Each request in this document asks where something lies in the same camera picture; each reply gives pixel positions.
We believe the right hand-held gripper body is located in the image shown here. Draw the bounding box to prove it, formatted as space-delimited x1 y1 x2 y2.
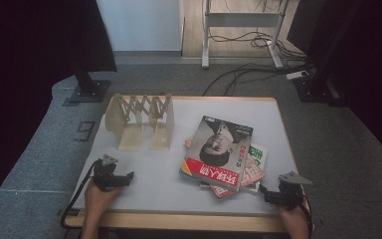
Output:
276 170 313 211

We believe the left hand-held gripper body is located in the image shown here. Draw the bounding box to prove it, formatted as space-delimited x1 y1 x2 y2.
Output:
92 153 123 192

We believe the white book with green title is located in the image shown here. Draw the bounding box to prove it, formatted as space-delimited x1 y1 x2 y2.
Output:
247 142 269 194

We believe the beige expandable book rack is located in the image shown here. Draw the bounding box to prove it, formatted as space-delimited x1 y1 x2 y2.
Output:
103 92 176 152

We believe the portrait magazine with red banner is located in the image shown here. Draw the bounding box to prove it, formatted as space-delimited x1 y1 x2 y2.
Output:
178 115 255 193

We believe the person's right hand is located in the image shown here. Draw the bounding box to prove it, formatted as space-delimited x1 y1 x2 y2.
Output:
276 198 310 228

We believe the person's left hand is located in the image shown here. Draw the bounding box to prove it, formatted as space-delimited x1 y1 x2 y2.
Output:
84 180 122 215

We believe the black stand with square base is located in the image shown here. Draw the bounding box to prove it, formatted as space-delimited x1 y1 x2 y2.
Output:
69 59 111 105

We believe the black stand with wide base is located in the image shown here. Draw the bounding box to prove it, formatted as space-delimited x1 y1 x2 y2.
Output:
292 73 346 108

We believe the white power strip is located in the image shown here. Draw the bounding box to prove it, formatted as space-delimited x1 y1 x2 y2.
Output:
285 70 310 81

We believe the black curtain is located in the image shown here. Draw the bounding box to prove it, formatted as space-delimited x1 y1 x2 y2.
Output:
0 0 118 217
286 0 382 171

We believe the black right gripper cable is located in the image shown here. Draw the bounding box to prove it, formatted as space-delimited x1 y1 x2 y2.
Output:
298 194 315 239

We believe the dark floor socket frame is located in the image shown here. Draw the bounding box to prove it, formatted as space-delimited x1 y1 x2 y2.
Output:
73 120 96 143

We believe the tangle of black floor cables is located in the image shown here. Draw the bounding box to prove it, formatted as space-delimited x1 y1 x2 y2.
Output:
201 29 313 98

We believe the white metal desk frame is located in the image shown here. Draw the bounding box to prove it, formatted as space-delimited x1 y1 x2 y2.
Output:
201 0 291 70

